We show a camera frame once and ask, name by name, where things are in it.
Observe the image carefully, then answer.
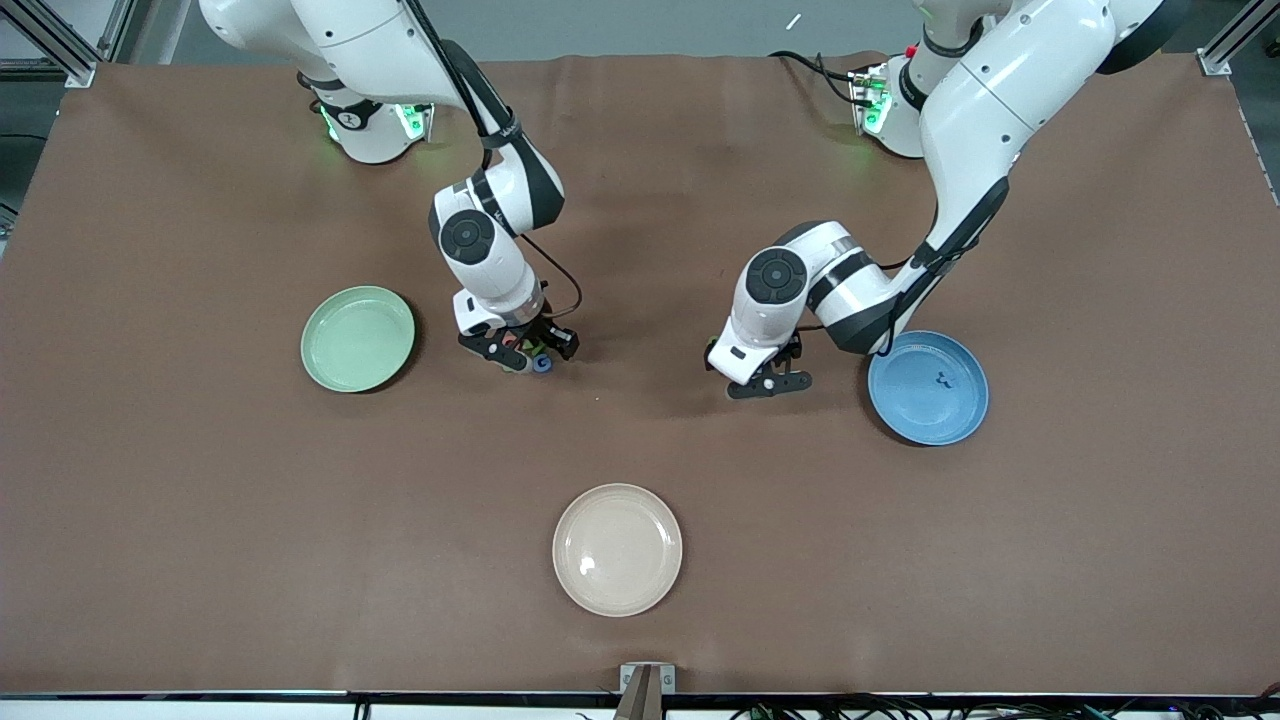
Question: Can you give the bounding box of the blue plate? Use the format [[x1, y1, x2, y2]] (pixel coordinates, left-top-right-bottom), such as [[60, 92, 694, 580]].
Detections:
[[867, 330, 990, 447]]

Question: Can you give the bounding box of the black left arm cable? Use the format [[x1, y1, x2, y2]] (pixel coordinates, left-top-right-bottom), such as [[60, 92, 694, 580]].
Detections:
[[878, 180, 1009, 358]]

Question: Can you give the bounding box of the grey metal camera bracket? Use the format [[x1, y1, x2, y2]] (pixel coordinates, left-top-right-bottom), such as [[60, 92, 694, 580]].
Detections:
[[615, 662, 677, 720]]

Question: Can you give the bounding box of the green plate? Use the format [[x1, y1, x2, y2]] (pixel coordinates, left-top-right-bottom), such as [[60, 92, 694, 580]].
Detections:
[[300, 285, 416, 394]]

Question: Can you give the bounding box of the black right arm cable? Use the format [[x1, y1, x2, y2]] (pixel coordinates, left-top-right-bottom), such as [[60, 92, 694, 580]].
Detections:
[[400, 0, 584, 323]]

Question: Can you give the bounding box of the black left base cable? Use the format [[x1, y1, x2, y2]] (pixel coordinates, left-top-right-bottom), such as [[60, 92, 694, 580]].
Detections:
[[768, 50, 863, 106]]

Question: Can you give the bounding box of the table edge rail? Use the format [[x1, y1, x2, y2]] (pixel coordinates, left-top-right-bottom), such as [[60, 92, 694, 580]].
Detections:
[[0, 688, 1280, 720]]

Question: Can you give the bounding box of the brown table mat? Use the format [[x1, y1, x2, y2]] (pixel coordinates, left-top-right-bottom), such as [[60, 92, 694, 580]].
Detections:
[[0, 52, 1280, 696]]

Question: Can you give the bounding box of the beige plate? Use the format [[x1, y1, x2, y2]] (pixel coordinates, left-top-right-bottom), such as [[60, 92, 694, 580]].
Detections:
[[552, 483, 684, 618]]

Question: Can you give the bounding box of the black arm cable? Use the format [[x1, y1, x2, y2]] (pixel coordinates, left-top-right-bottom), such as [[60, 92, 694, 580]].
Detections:
[[400, 0, 584, 323], [878, 180, 1009, 358]]

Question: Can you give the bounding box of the aluminium frame profile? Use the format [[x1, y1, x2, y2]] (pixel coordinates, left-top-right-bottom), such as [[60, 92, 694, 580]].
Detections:
[[1195, 0, 1280, 77], [0, 0, 101, 89]]

